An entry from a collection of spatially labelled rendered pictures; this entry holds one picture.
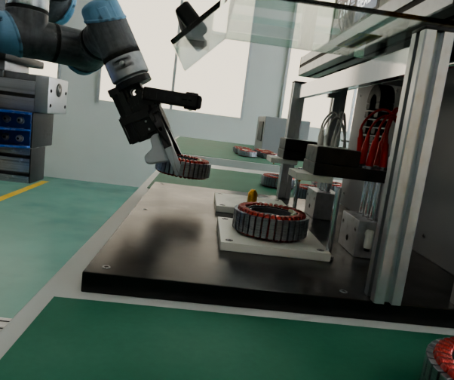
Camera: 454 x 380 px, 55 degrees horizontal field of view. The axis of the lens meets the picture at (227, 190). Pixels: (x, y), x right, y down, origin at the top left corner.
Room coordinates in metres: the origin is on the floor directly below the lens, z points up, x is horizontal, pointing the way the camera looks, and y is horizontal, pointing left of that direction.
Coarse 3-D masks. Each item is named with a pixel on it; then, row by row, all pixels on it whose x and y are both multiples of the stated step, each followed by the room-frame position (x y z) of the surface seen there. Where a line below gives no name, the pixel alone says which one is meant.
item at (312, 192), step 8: (312, 192) 0.87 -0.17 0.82; (320, 192) 0.85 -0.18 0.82; (328, 192) 0.85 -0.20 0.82; (312, 200) 0.87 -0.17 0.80; (320, 200) 0.85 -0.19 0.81; (328, 200) 0.85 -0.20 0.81; (312, 208) 0.86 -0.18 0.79; (320, 208) 0.85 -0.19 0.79; (328, 208) 0.85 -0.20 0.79; (312, 216) 0.85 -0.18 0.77; (320, 216) 0.85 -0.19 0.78; (328, 216) 0.85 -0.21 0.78
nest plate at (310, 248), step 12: (228, 228) 0.63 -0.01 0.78; (228, 240) 0.56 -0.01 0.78; (240, 240) 0.57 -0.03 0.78; (252, 240) 0.58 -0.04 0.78; (300, 240) 0.62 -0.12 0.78; (312, 240) 0.62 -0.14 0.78; (240, 252) 0.56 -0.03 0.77; (252, 252) 0.56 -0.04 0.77; (264, 252) 0.56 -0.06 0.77; (276, 252) 0.56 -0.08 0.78; (288, 252) 0.56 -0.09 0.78; (300, 252) 0.56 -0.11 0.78; (312, 252) 0.56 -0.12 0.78; (324, 252) 0.57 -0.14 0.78
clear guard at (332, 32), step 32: (224, 0) 0.44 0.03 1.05; (256, 0) 0.45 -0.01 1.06; (288, 0) 0.44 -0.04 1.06; (192, 32) 0.45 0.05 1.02; (224, 32) 0.61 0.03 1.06; (256, 32) 0.61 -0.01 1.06; (288, 32) 0.58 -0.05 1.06; (320, 32) 0.56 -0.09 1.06; (352, 32) 0.54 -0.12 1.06; (384, 32) 0.52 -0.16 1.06; (192, 64) 0.67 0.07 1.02
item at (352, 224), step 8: (344, 216) 0.67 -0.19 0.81; (352, 216) 0.63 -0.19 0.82; (360, 216) 0.64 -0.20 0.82; (368, 216) 0.64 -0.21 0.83; (344, 224) 0.66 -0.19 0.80; (352, 224) 0.63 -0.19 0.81; (360, 224) 0.60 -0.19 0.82; (368, 224) 0.60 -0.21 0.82; (376, 224) 0.61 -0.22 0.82; (344, 232) 0.66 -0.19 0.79; (352, 232) 0.62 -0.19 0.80; (360, 232) 0.60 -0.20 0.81; (344, 240) 0.65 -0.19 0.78; (352, 240) 0.62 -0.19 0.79; (360, 240) 0.60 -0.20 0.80; (352, 248) 0.61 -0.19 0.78; (360, 248) 0.60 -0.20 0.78; (360, 256) 0.60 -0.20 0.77; (368, 256) 0.61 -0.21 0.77
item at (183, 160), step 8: (184, 160) 0.83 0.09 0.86; (192, 160) 0.90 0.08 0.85; (200, 160) 0.87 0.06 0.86; (160, 168) 0.84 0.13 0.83; (168, 168) 0.83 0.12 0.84; (184, 168) 0.83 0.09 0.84; (192, 168) 0.83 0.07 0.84; (200, 168) 0.84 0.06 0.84; (208, 168) 0.86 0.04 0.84; (176, 176) 0.83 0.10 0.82; (184, 176) 0.83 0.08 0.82; (192, 176) 0.83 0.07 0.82; (200, 176) 0.84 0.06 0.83; (208, 176) 0.87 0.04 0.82
